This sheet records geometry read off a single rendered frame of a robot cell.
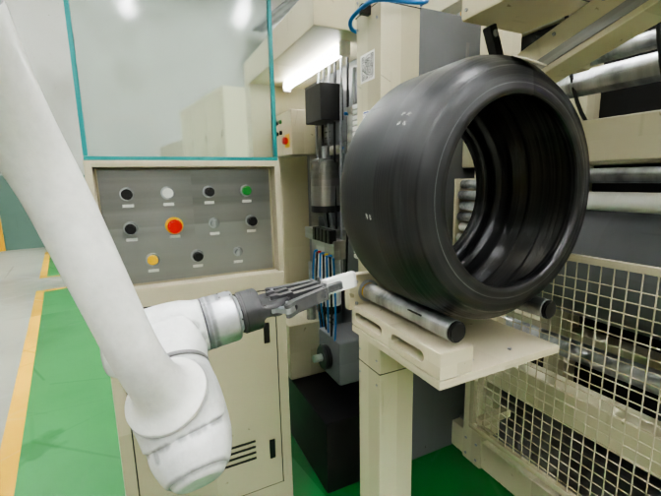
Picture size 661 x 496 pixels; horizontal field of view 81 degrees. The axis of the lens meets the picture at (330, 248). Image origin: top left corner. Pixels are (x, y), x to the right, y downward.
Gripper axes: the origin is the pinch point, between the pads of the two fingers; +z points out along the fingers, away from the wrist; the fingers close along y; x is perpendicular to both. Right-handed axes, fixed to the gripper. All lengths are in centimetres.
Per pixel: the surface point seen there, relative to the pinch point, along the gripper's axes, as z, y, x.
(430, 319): 17.4, -4.9, 11.9
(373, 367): 21, 29, 41
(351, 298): 13.8, 23.4, 14.1
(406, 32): 42, 26, -53
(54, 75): -127, 869, -247
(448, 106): 20.8, -10.9, -29.6
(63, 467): -88, 119, 89
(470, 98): 25.7, -11.5, -30.5
